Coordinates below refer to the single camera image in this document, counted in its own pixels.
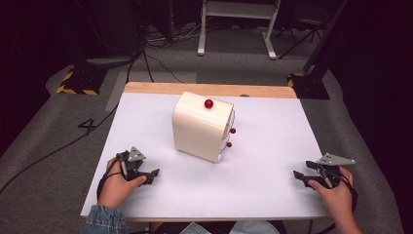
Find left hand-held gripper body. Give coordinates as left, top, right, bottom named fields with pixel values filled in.
left=116, top=146, right=151, bottom=182

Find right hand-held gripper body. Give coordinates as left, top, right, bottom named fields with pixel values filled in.
left=311, top=152, right=357, bottom=190

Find cream drawer cabinet red knobs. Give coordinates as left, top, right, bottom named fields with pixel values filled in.
left=171, top=91, right=237, bottom=164

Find person's right hand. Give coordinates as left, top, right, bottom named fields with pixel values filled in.
left=307, top=166, right=356, bottom=226

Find person's left hand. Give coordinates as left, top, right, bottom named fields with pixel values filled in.
left=97, top=157, right=148, bottom=210

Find white table sheet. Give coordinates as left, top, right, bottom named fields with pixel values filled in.
left=80, top=92, right=331, bottom=219

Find black stand base striped edge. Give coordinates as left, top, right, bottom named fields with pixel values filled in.
left=55, top=65, right=109, bottom=97
left=286, top=72, right=331, bottom=100

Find wooden table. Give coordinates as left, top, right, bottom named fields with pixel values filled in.
left=124, top=81, right=298, bottom=99

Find black tripod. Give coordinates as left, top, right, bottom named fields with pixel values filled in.
left=278, top=18, right=322, bottom=60

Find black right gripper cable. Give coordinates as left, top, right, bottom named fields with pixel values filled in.
left=316, top=171, right=358, bottom=234

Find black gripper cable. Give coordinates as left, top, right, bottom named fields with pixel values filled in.
left=95, top=158, right=124, bottom=201
left=316, top=171, right=358, bottom=234

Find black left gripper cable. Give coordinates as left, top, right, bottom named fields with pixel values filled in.
left=95, top=158, right=124, bottom=201

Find long black floor cable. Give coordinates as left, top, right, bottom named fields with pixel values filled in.
left=0, top=48, right=145, bottom=195

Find thin black floor cable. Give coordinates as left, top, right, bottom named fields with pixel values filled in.
left=142, top=52, right=185, bottom=84

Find black slanted stand post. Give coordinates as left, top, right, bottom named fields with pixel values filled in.
left=302, top=0, right=349, bottom=74

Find white metal desk frame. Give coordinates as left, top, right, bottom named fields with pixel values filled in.
left=197, top=0, right=282, bottom=60

